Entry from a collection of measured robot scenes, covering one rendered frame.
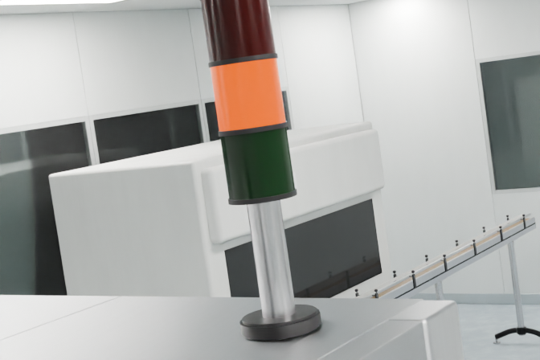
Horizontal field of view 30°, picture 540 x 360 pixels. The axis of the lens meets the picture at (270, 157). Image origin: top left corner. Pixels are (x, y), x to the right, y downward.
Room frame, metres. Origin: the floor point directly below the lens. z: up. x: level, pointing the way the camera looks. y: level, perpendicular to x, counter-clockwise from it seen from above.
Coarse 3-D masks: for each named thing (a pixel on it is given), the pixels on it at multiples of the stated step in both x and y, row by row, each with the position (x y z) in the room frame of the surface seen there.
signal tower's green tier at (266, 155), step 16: (224, 144) 0.72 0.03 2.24; (240, 144) 0.71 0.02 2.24; (256, 144) 0.71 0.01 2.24; (272, 144) 0.71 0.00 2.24; (224, 160) 0.73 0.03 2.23; (240, 160) 0.71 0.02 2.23; (256, 160) 0.71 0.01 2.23; (272, 160) 0.71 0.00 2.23; (288, 160) 0.72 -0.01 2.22; (240, 176) 0.71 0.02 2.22; (256, 176) 0.71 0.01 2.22; (272, 176) 0.71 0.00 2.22; (288, 176) 0.72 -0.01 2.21; (240, 192) 0.71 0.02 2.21; (256, 192) 0.71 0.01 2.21; (272, 192) 0.71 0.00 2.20; (288, 192) 0.72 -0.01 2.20
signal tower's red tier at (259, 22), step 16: (208, 0) 0.72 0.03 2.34; (224, 0) 0.71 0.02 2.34; (240, 0) 0.71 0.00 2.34; (256, 0) 0.71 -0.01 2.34; (208, 16) 0.72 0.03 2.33; (224, 16) 0.71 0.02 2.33; (240, 16) 0.71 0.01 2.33; (256, 16) 0.71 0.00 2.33; (208, 32) 0.72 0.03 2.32; (224, 32) 0.71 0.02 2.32; (240, 32) 0.71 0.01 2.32; (256, 32) 0.71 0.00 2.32; (272, 32) 0.73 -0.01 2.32; (208, 48) 0.73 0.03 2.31; (224, 48) 0.71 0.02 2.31; (240, 48) 0.71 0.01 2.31; (256, 48) 0.71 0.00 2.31; (272, 48) 0.72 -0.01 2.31
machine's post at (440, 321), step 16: (416, 304) 0.76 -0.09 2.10; (432, 304) 0.75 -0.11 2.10; (448, 304) 0.74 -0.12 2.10; (400, 320) 0.72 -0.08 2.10; (416, 320) 0.71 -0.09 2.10; (432, 320) 0.71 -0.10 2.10; (448, 320) 0.73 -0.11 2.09; (432, 336) 0.71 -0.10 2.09; (448, 336) 0.73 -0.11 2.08; (432, 352) 0.71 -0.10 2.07; (448, 352) 0.73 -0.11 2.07
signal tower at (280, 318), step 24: (264, 216) 0.72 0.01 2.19; (264, 240) 0.72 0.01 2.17; (264, 264) 0.72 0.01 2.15; (288, 264) 0.73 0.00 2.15; (264, 288) 0.72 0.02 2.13; (288, 288) 0.73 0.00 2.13; (264, 312) 0.73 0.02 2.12; (288, 312) 0.72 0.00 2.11; (312, 312) 0.72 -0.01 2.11; (264, 336) 0.71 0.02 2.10; (288, 336) 0.71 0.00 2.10
